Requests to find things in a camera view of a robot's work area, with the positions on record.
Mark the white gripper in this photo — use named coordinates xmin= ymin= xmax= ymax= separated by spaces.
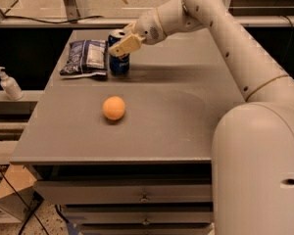
xmin=109 ymin=9 xmax=167 ymax=57

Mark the blue pepsi can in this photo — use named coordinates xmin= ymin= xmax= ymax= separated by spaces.
xmin=108 ymin=29 xmax=129 ymax=74

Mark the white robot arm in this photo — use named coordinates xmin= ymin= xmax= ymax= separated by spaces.
xmin=109 ymin=0 xmax=294 ymax=235

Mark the blue chip bag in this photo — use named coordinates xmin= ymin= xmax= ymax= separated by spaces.
xmin=60 ymin=40 xmax=107 ymax=78

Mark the orange fruit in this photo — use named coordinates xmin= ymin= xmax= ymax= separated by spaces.
xmin=102 ymin=96 xmax=125 ymax=120

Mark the grey drawer cabinet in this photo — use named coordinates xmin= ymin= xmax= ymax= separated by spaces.
xmin=13 ymin=30 xmax=242 ymax=235

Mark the white pump dispenser bottle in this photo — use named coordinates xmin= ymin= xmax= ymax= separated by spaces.
xmin=0 ymin=67 xmax=24 ymax=101

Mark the cardboard box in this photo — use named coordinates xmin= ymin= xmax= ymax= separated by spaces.
xmin=0 ymin=165 xmax=36 ymax=224

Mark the black cable on ledge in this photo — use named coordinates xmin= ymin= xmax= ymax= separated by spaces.
xmin=3 ymin=14 xmax=105 ymax=25

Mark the grey metal bracket left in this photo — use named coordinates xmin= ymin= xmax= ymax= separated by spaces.
xmin=63 ymin=0 xmax=90 ymax=22

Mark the black cable on floor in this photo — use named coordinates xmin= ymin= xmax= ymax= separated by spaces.
xmin=0 ymin=152 xmax=52 ymax=235

